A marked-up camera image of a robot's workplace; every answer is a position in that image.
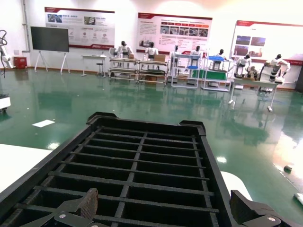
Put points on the rack with blue bins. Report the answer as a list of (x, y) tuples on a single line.
[(216, 75)]

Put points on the white long table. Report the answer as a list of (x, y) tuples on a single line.
[(255, 81)]

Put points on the white paper sheet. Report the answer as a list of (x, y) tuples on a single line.
[(43, 123)]

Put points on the red wall box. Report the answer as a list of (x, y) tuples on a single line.
[(20, 62)]

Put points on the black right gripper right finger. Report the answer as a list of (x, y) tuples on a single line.
[(241, 210)]

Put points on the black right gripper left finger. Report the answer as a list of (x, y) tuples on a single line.
[(88, 203)]

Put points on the wall poster with dark photos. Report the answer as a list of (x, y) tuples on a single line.
[(265, 35)]

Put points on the white black humanoid robot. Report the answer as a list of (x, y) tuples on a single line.
[(124, 49), (221, 53), (196, 52), (242, 63), (151, 50), (274, 65), (176, 48)]

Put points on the small white desk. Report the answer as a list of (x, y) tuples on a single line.
[(93, 56)]

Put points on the white shelf rack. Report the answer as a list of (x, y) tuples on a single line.
[(187, 56)]

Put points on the white industrial robot arm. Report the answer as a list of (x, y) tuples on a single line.
[(6, 55)]

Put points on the cardboard box under workbench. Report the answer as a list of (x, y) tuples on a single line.
[(150, 78)]

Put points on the black slotted plastic container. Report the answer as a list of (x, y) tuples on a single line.
[(47, 160)]

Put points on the aluminium frame workbench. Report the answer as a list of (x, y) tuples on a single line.
[(152, 71), (123, 69)]

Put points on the wall poster with photo row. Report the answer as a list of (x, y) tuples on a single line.
[(175, 26)]

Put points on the small cardboard box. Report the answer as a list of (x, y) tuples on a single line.
[(130, 56)]

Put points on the black stool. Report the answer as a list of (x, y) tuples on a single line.
[(100, 64)]

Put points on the wall poster with round icons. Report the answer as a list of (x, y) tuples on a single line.
[(94, 23)]

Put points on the cardboard box on workbench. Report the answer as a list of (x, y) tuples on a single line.
[(159, 57)]

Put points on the dark grey floor object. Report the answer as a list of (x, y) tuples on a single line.
[(288, 168)]

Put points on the black display on white stand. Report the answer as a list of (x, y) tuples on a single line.
[(49, 39)]

